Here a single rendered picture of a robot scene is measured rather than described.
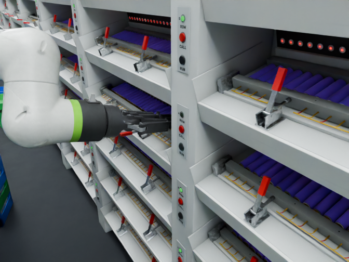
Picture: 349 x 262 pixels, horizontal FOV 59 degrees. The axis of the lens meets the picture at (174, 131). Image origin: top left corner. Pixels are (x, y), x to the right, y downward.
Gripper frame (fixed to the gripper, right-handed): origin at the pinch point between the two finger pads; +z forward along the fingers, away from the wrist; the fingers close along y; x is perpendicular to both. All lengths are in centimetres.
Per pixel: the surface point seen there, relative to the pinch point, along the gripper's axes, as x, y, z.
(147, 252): 61, 19, 14
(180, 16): -25.0, -12.6, -12.5
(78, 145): 44, 91, 8
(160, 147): 7.6, 0.4, -2.1
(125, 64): -11.0, 18.6, -6.7
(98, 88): 3, 52, -1
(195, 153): 1.1, -18.0, -6.1
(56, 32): -12, 105, -4
